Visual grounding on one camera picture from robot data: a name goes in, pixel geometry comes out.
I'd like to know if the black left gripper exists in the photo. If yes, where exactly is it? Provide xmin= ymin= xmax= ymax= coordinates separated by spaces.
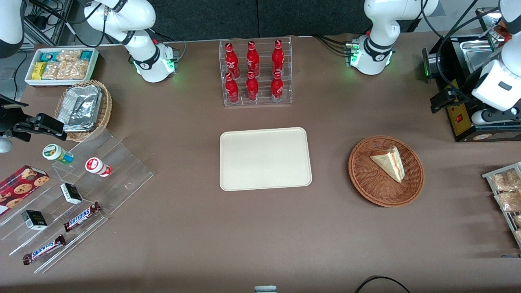
xmin=431 ymin=83 xmax=479 ymax=114

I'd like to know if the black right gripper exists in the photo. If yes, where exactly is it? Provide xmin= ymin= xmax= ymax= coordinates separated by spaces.
xmin=0 ymin=94 xmax=68 ymax=142

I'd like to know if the triangle sandwich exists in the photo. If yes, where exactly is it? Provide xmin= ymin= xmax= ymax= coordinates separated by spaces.
xmin=370 ymin=146 xmax=406 ymax=183

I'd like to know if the silver foil tray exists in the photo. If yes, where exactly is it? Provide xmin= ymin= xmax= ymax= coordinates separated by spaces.
xmin=57 ymin=85 xmax=103 ymax=133

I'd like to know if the wicker basket with foil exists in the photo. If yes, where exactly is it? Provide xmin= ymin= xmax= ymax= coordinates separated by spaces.
xmin=54 ymin=80 xmax=113 ymax=142

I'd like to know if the round brown wicker basket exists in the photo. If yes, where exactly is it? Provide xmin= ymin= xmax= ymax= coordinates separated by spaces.
xmin=348 ymin=136 xmax=425 ymax=208

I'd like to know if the tray of packaged snacks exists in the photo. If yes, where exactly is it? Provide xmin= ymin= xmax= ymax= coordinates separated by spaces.
xmin=482 ymin=162 xmax=521 ymax=249

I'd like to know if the beige plastic tray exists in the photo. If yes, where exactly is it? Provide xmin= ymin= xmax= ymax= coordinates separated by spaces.
xmin=219 ymin=127 xmax=313 ymax=192

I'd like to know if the black countertop appliance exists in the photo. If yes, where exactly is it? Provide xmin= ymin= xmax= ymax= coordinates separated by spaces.
xmin=422 ymin=35 xmax=521 ymax=143

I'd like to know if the green label white cup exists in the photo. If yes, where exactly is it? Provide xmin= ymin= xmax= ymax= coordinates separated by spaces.
xmin=42 ymin=144 xmax=74 ymax=165

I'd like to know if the clear cracker packet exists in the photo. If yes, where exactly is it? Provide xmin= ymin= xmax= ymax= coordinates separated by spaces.
xmin=57 ymin=50 xmax=82 ymax=63
xmin=67 ymin=60 xmax=90 ymax=80
xmin=43 ymin=61 xmax=70 ymax=80

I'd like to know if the red chocolate cookie box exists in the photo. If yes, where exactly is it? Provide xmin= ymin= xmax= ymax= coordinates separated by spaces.
xmin=0 ymin=165 xmax=50 ymax=216

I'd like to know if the red label white cup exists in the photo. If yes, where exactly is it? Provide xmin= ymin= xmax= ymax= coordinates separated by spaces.
xmin=85 ymin=157 xmax=112 ymax=177

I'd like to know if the small black box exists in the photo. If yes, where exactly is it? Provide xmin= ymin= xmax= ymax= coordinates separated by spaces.
xmin=21 ymin=210 xmax=48 ymax=231
xmin=60 ymin=183 xmax=83 ymax=205

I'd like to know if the white rectangular snack bin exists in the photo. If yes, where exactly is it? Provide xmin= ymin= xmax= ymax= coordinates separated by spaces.
xmin=24 ymin=47 xmax=99 ymax=88

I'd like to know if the clear acrylic stepped stand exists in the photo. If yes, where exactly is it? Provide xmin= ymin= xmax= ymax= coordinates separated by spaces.
xmin=0 ymin=129 xmax=154 ymax=274

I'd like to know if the Snickers chocolate bar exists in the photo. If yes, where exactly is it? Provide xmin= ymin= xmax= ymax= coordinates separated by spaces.
xmin=63 ymin=202 xmax=102 ymax=232
xmin=22 ymin=235 xmax=66 ymax=265

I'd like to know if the red cola bottle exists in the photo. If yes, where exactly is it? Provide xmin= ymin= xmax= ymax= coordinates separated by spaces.
xmin=245 ymin=72 xmax=260 ymax=101
xmin=246 ymin=41 xmax=261 ymax=77
xmin=225 ymin=73 xmax=240 ymax=104
xmin=272 ymin=39 xmax=285 ymax=75
xmin=225 ymin=42 xmax=241 ymax=78
xmin=270 ymin=71 xmax=284 ymax=102

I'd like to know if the clear acrylic bottle rack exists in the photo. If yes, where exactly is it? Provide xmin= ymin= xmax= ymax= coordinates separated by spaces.
xmin=219 ymin=36 xmax=293 ymax=107

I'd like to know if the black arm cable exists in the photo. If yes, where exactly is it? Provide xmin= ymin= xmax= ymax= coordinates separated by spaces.
xmin=419 ymin=0 xmax=489 ymax=102

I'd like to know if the aluminium frame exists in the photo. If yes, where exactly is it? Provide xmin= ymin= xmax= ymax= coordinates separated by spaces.
xmin=24 ymin=0 xmax=74 ymax=46

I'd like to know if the black cable loop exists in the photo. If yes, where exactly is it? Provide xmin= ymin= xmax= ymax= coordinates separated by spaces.
xmin=354 ymin=276 xmax=412 ymax=293

